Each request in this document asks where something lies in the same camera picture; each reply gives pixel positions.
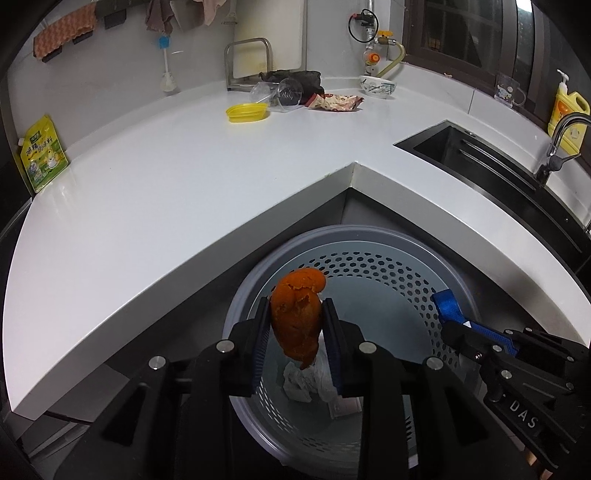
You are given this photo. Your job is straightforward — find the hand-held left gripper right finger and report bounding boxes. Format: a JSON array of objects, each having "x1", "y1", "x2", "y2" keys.
[{"x1": 322, "y1": 298, "x2": 541, "y2": 480}]

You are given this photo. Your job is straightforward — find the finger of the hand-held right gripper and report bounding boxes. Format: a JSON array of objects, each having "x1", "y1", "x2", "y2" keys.
[
  {"x1": 441, "y1": 322, "x2": 506, "y2": 371},
  {"x1": 431, "y1": 288, "x2": 519, "y2": 357}
]

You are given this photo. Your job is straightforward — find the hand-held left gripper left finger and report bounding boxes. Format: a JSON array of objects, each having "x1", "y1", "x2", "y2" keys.
[{"x1": 55, "y1": 295, "x2": 274, "y2": 480}]

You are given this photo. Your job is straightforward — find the white tissue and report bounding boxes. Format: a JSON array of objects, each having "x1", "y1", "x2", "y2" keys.
[
  {"x1": 283, "y1": 360, "x2": 320, "y2": 403},
  {"x1": 314, "y1": 350, "x2": 343, "y2": 408}
]

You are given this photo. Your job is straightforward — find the pink paper packet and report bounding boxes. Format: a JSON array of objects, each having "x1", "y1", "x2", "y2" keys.
[{"x1": 330, "y1": 396, "x2": 363, "y2": 419}]

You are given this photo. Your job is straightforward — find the orange peel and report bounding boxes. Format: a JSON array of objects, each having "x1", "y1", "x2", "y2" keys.
[{"x1": 270, "y1": 270, "x2": 328, "y2": 370}]

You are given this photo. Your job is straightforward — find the grey perforated waste bin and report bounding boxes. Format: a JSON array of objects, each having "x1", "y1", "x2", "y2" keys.
[{"x1": 223, "y1": 226, "x2": 483, "y2": 480}]

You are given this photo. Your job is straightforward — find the black kitchen sink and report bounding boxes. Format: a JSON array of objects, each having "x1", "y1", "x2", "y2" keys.
[{"x1": 393, "y1": 121, "x2": 591, "y2": 287}]

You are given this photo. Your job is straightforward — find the chrome kitchen faucet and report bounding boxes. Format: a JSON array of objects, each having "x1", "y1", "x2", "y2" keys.
[{"x1": 534, "y1": 114, "x2": 591, "y2": 186}]

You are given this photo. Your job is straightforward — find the clear glass mug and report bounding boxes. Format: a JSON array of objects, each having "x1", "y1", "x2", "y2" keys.
[{"x1": 494, "y1": 73, "x2": 527, "y2": 109}]

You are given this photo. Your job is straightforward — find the yellow detergent pump bottle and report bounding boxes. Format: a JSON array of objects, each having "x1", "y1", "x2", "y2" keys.
[{"x1": 548, "y1": 69, "x2": 591, "y2": 155}]

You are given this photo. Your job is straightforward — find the patterned ceramic bowl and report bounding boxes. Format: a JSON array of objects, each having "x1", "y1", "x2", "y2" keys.
[{"x1": 359, "y1": 75, "x2": 399, "y2": 97}]

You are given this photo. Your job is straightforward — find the printed snack wrapper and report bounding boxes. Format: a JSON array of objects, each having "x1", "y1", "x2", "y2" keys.
[{"x1": 305, "y1": 92, "x2": 363, "y2": 112}]

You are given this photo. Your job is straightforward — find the yellow plastic lid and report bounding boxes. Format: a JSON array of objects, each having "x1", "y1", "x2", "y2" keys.
[{"x1": 225, "y1": 102, "x2": 271, "y2": 124}]

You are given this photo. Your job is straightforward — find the clear plastic cup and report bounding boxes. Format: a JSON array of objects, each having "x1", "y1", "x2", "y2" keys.
[{"x1": 249, "y1": 78, "x2": 305, "y2": 113}]

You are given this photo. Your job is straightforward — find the gas valve with orange knob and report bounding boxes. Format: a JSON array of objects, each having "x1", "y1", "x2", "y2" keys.
[{"x1": 364, "y1": 31, "x2": 396, "y2": 75}]

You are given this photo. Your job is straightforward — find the dark cloth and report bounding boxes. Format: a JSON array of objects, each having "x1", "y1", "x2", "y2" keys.
[{"x1": 259, "y1": 69, "x2": 325, "y2": 99}]

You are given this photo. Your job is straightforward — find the white bottle brush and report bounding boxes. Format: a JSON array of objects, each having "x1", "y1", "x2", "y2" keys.
[{"x1": 158, "y1": 34, "x2": 178, "y2": 95}]

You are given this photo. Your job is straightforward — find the metal cutting board rack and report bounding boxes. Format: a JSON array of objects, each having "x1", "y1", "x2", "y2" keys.
[{"x1": 224, "y1": 38, "x2": 273, "y2": 92}]

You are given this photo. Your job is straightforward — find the yellow green refill pouch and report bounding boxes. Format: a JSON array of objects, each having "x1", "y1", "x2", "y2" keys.
[{"x1": 16, "y1": 114, "x2": 71, "y2": 193}]

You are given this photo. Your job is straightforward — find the white cutting board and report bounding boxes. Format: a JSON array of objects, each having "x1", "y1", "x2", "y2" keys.
[{"x1": 233, "y1": 0, "x2": 308, "y2": 79}]

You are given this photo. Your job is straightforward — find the pink dish cloth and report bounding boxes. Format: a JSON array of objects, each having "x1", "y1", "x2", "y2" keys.
[{"x1": 191, "y1": 0, "x2": 227, "y2": 26}]

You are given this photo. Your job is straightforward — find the brown dish cloth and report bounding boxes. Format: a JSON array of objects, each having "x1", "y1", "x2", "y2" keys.
[{"x1": 145, "y1": 0, "x2": 174, "y2": 33}]

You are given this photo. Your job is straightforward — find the orange dish cloth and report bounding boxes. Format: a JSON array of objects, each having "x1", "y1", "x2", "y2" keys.
[{"x1": 33, "y1": 4, "x2": 98, "y2": 61}]

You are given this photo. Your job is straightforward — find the yellow gas hose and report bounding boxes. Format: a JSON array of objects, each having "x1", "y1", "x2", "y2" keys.
[{"x1": 376, "y1": 39, "x2": 407, "y2": 79}]

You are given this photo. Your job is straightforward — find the dark window frame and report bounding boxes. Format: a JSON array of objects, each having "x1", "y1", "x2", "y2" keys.
[{"x1": 402, "y1": 0, "x2": 591, "y2": 134}]

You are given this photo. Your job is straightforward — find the metal wall pipe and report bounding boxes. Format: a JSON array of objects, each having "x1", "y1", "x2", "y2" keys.
[{"x1": 362, "y1": 0, "x2": 375, "y2": 47}]

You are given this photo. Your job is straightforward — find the black cable loop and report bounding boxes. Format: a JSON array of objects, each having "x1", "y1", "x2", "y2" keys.
[{"x1": 348, "y1": 9, "x2": 376, "y2": 43}]

